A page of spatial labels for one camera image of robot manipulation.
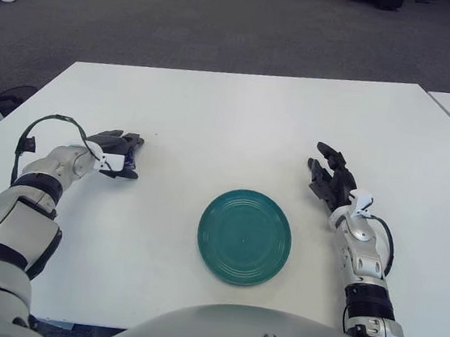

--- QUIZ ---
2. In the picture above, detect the green round plate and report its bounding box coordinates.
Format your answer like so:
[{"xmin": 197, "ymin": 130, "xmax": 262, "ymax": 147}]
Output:
[{"xmin": 191, "ymin": 185, "xmax": 298, "ymax": 293}]

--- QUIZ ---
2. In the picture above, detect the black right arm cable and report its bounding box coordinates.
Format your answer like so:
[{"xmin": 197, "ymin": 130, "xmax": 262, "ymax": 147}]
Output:
[{"xmin": 361, "ymin": 215, "xmax": 399, "ymax": 278}]

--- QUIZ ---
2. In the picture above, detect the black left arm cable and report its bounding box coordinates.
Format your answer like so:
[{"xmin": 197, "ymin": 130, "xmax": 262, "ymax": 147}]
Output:
[{"xmin": 11, "ymin": 110, "xmax": 107, "ymax": 196}]

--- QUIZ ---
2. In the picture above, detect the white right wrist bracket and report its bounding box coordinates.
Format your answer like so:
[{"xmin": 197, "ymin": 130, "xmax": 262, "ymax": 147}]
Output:
[{"xmin": 347, "ymin": 187, "xmax": 376, "ymax": 217}]

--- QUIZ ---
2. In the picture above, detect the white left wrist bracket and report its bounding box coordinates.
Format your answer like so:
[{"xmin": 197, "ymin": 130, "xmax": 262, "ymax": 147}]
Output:
[{"xmin": 93, "ymin": 151, "xmax": 127, "ymax": 175}]

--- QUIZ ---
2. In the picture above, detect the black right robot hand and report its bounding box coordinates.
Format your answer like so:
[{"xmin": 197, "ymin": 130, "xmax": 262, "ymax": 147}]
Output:
[{"xmin": 301, "ymin": 140, "xmax": 363, "ymax": 215}]

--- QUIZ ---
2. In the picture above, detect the blue purple gum box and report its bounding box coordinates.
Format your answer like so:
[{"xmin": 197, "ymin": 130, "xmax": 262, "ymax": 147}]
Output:
[{"xmin": 124, "ymin": 146, "xmax": 138, "ymax": 171}]

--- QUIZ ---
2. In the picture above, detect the black cabinet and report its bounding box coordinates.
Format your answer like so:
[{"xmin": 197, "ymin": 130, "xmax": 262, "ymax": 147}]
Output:
[{"xmin": 372, "ymin": 0, "xmax": 406, "ymax": 13}]

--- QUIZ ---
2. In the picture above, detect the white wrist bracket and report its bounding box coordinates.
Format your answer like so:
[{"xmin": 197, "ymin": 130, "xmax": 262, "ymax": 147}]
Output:
[
  {"xmin": 347, "ymin": 187, "xmax": 376, "ymax": 217},
  {"xmin": 93, "ymin": 151, "xmax": 127, "ymax": 175}
]

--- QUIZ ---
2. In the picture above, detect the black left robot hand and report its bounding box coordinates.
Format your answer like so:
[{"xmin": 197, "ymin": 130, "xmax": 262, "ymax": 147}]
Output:
[{"xmin": 81, "ymin": 126, "xmax": 146, "ymax": 183}]

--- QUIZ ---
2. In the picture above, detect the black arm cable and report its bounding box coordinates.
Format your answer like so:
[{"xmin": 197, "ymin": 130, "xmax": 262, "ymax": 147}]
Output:
[
  {"xmin": 361, "ymin": 215, "xmax": 399, "ymax": 278},
  {"xmin": 11, "ymin": 110, "xmax": 107, "ymax": 196}
]

